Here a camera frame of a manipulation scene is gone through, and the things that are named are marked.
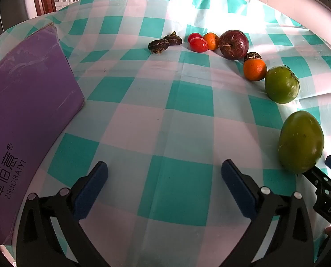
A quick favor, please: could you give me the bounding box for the small orange kumquat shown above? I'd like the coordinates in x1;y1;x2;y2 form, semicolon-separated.
203;32;220;51

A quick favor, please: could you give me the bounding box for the green persimmon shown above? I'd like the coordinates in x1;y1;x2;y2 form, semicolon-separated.
278;110;325;173
264;65;300;104

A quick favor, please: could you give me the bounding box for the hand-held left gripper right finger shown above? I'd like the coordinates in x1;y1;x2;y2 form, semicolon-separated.
221;159;314;267

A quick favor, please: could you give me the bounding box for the dark water chestnut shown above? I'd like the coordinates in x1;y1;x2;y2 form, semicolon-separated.
163;31;183;46
148;39;170;55
244;52;262;62

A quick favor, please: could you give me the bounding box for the orange mandarin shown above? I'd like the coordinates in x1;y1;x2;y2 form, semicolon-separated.
243;58;267;81

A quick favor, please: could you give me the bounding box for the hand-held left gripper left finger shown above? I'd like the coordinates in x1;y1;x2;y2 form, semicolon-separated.
16;161;110;267

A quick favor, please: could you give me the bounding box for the dark red apple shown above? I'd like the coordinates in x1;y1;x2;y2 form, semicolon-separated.
219;30;250;61

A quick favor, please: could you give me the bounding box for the teal white checked tablecloth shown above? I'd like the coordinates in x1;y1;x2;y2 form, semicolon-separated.
0;0;331;267

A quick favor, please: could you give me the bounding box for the grey refrigerator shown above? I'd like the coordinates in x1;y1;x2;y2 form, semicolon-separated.
0;0;39;51

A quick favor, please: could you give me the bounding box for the purple cardboard box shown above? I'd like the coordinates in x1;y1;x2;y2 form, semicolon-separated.
0;22;85;247

